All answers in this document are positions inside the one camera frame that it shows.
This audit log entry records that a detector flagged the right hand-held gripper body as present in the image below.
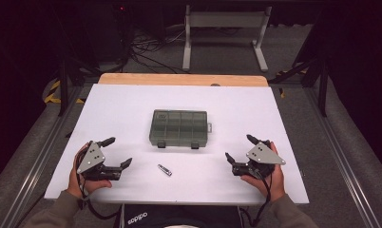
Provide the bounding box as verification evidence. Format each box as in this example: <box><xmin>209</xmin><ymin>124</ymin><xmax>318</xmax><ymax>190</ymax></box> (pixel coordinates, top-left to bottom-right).
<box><xmin>231</xmin><ymin>141</ymin><xmax>287</xmax><ymax>181</ymax></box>

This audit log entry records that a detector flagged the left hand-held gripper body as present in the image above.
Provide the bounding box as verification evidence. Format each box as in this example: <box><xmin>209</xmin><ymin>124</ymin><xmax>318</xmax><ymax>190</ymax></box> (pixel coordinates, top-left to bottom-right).
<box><xmin>76</xmin><ymin>141</ymin><xmax>124</xmax><ymax>182</ymax></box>

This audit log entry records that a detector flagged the grey plastic compartment box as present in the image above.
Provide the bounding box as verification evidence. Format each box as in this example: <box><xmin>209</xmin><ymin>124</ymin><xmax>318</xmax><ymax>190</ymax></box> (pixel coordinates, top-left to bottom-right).
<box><xmin>148</xmin><ymin>108</ymin><xmax>213</xmax><ymax>150</ymax></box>

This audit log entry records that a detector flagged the person's right hand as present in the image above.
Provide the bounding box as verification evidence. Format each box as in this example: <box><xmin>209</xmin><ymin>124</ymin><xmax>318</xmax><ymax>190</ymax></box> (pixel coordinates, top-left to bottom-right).
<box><xmin>240</xmin><ymin>141</ymin><xmax>287</xmax><ymax>203</ymax></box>

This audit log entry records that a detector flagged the person's left hand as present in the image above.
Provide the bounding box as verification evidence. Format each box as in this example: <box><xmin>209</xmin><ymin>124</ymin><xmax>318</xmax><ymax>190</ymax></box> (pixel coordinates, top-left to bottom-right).
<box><xmin>66</xmin><ymin>142</ymin><xmax>113</xmax><ymax>200</ymax></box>

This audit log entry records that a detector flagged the white table board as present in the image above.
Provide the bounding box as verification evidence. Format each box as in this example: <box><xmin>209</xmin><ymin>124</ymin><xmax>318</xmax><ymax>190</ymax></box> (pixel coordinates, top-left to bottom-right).
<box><xmin>44</xmin><ymin>83</ymin><xmax>310</xmax><ymax>206</ymax></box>

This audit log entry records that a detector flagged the yellow black hazard tape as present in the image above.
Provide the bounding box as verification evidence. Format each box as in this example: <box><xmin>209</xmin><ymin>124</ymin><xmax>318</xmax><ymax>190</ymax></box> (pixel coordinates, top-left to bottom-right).
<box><xmin>44</xmin><ymin>79</ymin><xmax>86</xmax><ymax>105</ymax></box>
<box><xmin>275</xmin><ymin>67</ymin><xmax>308</xmax><ymax>99</ymax></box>

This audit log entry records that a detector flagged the person's black logo clothing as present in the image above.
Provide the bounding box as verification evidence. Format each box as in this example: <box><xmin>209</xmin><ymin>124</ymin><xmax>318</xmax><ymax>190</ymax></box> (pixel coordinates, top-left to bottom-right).
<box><xmin>121</xmin><ymin>204</ymin><xmax>244</xmax><ymax>228</ymax></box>

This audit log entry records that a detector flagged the black metal stand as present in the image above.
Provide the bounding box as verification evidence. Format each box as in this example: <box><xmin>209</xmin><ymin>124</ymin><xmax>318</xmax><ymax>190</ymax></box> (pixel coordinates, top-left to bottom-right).
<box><xmin>49</xmin><ymin>3</ymin><xmax>131</xmax><ymax>118</ymax></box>
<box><xmin>268</xmin><ymin>6</ymin><xmax>332</xmax><ymax>118</ymax></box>

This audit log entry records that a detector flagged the wooden table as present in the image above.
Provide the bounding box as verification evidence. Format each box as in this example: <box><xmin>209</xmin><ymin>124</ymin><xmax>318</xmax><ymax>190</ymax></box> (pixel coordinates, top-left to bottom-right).
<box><xmin>98</xmin><ymin>72</ymin><xmax>269</xmax><ymax>87</ymax></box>

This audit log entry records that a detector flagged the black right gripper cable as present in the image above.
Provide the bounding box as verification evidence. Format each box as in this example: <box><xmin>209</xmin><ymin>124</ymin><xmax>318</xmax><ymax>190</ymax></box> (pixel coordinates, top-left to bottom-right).
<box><xmin>239</xmin><ymin>170</ymin><xmax>274</xmax><ymax>228</ymax></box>

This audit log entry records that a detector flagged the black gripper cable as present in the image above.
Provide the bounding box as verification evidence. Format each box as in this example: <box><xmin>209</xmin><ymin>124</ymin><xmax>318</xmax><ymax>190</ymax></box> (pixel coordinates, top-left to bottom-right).
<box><xmin>74</xmin><ymin>148</ymin><xmax>123</xmax><ymax>221</ymax></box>
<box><xmin>239</xmin><ymin>170</ymin><xmax>274</xmax><ymax>228</ymax></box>

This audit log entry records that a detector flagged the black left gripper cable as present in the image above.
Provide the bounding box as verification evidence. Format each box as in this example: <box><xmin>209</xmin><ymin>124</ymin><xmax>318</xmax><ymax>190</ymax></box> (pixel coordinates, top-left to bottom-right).
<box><xmin>74</xmin><ymin>148</ymin><xmax>123</xmax><ymax>221</ymax></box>

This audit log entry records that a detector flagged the aluminium floor rail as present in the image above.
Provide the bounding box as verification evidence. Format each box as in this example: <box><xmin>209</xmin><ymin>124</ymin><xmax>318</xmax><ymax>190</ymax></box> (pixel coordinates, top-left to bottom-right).
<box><xmin>304</xmin><ymin>87</ymin><xmax>382</xmax><ymax>228</ymax></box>
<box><xmin>0</xmin><ymin>85</ymin><xmax>86</xmax><ymax>228</ymax></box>

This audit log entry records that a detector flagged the bundle of floor cables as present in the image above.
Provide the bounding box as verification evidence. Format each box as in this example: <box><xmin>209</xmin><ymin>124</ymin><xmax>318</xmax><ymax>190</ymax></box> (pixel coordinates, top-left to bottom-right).
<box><xmin>128</xmin><ymin>25</ymin><xmax>240</xmax><ymax>74</ymax></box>

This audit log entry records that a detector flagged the white metal stand frame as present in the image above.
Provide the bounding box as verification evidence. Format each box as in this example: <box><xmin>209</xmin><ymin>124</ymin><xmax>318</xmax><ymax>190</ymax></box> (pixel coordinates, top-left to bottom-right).
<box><xmin>181</xmin><ymin>4</ymin><xmax>273</xmax><ymax>73</ymax></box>

